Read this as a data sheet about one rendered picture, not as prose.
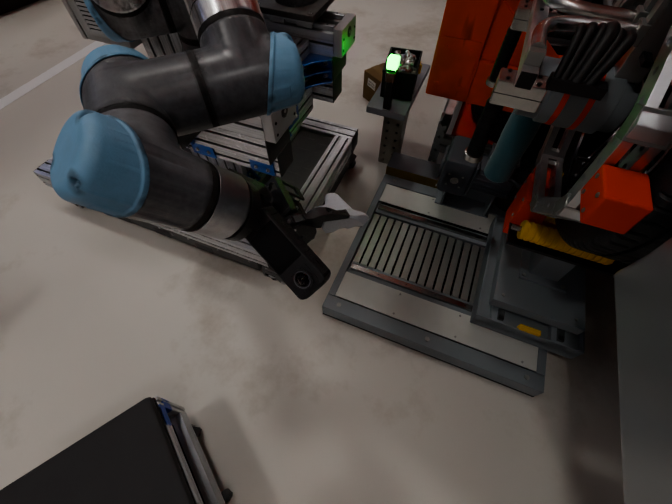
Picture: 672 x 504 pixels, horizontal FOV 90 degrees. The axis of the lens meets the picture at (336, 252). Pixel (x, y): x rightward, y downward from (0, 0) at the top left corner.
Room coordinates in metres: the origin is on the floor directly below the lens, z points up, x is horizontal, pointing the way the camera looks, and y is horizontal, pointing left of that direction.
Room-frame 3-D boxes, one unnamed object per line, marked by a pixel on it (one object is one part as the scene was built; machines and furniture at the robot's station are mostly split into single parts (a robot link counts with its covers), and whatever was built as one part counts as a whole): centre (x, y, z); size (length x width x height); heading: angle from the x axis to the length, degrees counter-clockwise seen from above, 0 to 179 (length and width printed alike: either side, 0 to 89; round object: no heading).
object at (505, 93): (0.62, -0.36, 0.93); 0.09 x 0.05 x 0.05; 67
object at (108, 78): (0.32, 0.20, 1.09); 0.11 x 0.11 x 0.08; 24
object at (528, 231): (0.55, -0.66, 0.51); 0.29 x 0.06 x 0.06; 67
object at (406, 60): (1.44, -0.28, 0.51); 0.20 x 0.14 x 0.13; 165
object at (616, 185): (0.41, -0.49, 0.85); 0.09 x 0.08 x 0.07; 157
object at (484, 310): (0.63, -0.77, 0.13); 0.50 x 0.36 x 0.10; 157
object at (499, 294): (0.63, -0.77, 0.32); 0.40 x 0.30 x 0.28; 157
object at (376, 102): (1.46, -0.29, 0.44); 0.43 x 0.17 x 0.03; 157
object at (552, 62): (0.73, -0.54, 0.85); 0.21 x 0.14 x 0.14; 67
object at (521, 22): (0.94, -0.49, 0.93); 0.09 x 0.05 x 0.05; 67
